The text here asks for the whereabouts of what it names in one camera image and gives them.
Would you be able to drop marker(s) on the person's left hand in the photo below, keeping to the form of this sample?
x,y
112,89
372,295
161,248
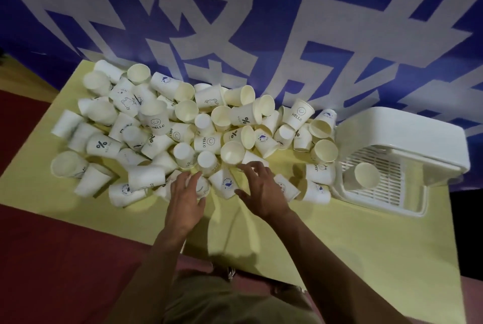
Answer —
x,y
183,206

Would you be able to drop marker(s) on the person's right hand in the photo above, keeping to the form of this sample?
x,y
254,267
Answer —
x,y
268,199

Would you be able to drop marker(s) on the person's left thumb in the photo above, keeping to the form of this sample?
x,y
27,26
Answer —
x,y
201,203

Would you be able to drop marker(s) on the person's right thumb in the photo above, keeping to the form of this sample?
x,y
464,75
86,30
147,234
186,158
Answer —
x,y
243,195

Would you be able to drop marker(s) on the person's right forearm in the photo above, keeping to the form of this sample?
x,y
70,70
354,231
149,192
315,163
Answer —
x,y
324,271

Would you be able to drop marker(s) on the person's left forearm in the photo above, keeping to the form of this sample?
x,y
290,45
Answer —
x,y
154,274

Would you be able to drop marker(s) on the pile of white paper cups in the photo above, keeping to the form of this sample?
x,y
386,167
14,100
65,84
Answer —
x,y
158,127

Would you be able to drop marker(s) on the olive green trousers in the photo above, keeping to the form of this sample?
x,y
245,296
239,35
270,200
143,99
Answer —
x,y
234,303

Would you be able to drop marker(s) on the plain white paper cup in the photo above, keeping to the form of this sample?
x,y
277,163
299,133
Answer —
x,y
361,178

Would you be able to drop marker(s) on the white plastic drain basket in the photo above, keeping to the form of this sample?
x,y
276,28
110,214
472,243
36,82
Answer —
x,y
407,135

